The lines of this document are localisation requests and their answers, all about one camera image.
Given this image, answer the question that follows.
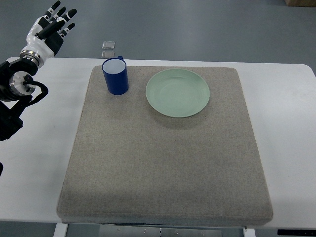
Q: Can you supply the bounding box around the beige felt mat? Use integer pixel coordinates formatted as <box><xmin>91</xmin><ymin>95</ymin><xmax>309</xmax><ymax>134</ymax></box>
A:
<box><xmin>56</xmin><ymin>66</ymin><xmax>273</xmax><ymax>227</ymax></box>

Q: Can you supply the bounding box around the light green plate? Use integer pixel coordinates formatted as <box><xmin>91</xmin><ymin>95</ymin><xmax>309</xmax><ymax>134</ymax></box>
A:
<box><xmin>146</xmin><ymin>68</ymin><xmax>210</xmax><ymax>118</ymax></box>

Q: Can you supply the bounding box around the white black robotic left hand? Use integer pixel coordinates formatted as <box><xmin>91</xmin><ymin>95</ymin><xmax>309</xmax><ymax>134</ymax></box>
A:
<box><xmin>20</xmin><ymin>0</ymin><xmax>77</xmax><ymax>68</ymax></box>

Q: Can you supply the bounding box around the black label strip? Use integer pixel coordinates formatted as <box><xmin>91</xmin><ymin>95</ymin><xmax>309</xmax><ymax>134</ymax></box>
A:
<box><xmin>277</xmin><ymin>229</ymin><xmax>316</xmax><ymax>237</ymax></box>

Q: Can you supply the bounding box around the blue mug white inside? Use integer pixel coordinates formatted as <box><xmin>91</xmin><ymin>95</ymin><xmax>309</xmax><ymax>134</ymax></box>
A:
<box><xmin>102</xmin><ymin>56</ymin><xmax>129</xmax><ymax>95</ymax></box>

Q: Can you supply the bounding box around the upper floor socket plate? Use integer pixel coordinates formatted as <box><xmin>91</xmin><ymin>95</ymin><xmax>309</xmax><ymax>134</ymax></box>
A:
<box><xmin>102</xmin><ymin>41</ymin><xmax>115</xmax><ymax>49</ymax></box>

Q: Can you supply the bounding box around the cardboard box corner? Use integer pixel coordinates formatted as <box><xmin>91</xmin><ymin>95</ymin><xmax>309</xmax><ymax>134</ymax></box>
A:
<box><xmin>284</xmin><ymin>0</ymin><xmax>316</xmax><ymax>7</ymax></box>

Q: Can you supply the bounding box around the lower floor socket plate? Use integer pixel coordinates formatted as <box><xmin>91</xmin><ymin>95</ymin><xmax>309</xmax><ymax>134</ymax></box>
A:
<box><xmin>101</xmin><ymin>51</ymin><xmax>115</xmax><ymax>59</ymax></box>

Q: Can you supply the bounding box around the floor socket plate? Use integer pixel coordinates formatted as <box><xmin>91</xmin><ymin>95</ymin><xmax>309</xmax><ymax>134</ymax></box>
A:
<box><xmin>101</xmin><ymin>51</ymin><xmax>115</xmax><ymax>59</ymax></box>
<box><xmin>102</xmin><ymin>41</ymin><xmax>115</xmax><ymax>49</ymax></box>

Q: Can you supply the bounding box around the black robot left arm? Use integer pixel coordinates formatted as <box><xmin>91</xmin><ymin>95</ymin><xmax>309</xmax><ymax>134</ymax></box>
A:
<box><xmin>0</xmin><ymin>56</ymin><xmax>48</xmax><ymax>141</ymax></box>

